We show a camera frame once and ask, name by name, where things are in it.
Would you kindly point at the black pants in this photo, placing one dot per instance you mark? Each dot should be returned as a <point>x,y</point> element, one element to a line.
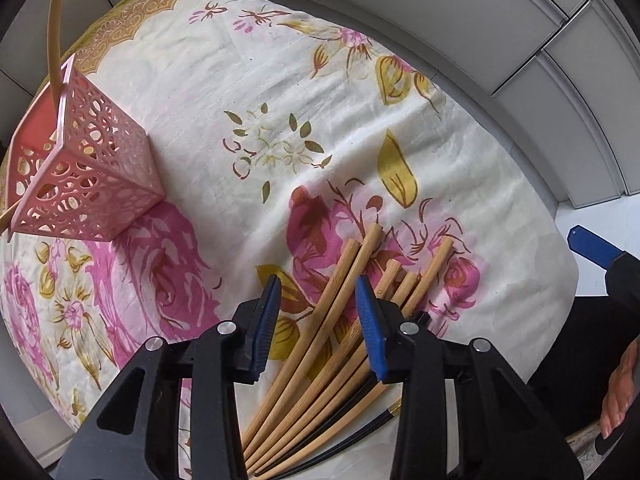
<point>565,360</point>

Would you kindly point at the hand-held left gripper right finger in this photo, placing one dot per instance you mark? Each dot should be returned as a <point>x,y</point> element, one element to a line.
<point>372,330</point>

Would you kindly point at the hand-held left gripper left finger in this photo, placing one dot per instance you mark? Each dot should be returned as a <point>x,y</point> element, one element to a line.
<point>265,330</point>

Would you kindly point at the floral tablecloth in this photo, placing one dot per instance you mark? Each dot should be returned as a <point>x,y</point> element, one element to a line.
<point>200,85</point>

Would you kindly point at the person's right hand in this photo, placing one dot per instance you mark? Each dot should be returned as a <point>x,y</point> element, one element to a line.
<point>622,390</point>

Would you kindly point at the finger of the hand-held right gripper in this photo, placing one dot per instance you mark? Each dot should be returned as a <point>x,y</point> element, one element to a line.
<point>592,250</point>

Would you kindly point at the tan wooden chopstick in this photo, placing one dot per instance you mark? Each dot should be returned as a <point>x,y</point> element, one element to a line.
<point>6,217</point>
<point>51,50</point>

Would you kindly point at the pile of bamboo chopsticks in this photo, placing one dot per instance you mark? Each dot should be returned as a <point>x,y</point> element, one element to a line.
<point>320,320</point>

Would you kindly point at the pink perforated plastic holder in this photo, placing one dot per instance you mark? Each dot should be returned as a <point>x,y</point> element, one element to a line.
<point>100,160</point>

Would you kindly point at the black chopstick with gold band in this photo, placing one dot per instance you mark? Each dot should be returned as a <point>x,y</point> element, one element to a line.
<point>345,412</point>
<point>360,432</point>

